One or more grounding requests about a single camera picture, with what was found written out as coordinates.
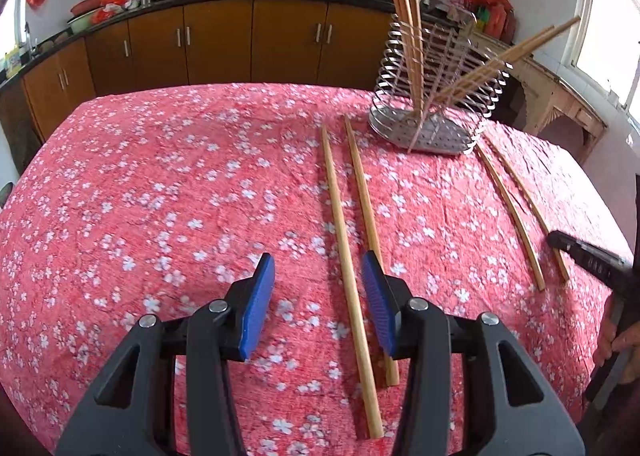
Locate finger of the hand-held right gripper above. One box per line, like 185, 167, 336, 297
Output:
546, 230, 636, 273

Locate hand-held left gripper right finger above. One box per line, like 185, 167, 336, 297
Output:
361, 250, 586, 456

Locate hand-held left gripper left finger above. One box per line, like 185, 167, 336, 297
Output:
55, 252, 277, 456

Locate metal wire chopstick holder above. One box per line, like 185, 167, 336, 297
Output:
368, 0, 513, 157

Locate person's right hand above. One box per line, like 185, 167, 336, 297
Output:
596, 299, 640, 369

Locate red floral tablecloth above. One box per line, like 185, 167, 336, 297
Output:
0, 81, 636, 456

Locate cream side table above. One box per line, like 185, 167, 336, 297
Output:
470, 31, 608, 167

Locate wooden lower kitchen cabinets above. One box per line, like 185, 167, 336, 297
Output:
0, 0, 416, 147

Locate green basin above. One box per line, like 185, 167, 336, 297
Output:
67, 11, 108, 34

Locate yellow detergent bottle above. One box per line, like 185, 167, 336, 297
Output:
4, 47, 23, 78

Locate red basin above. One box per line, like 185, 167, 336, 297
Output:
70, 0, 108, 17

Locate window with white frame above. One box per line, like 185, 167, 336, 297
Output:
570, 0, 640, 132

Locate window with grey frame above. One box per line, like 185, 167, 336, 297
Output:
0, 0, 28, 57

